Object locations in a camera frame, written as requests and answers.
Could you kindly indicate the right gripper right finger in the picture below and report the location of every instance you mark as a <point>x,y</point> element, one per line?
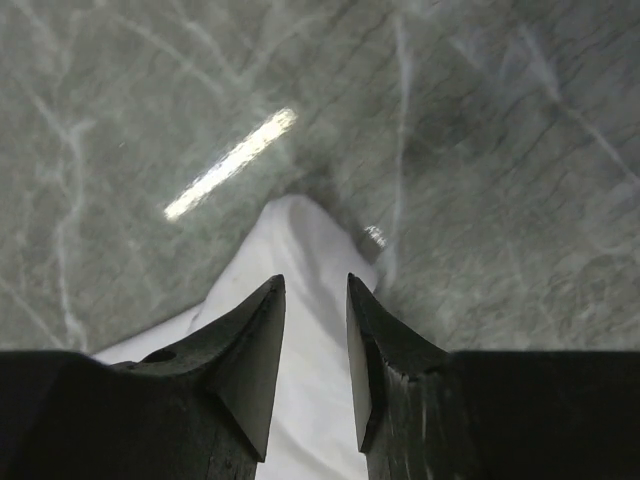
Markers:
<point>379,343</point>

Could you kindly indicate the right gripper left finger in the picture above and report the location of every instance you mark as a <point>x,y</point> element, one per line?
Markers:
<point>209,397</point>

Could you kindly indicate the white polo shirt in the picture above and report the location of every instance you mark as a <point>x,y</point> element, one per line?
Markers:
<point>312,434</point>

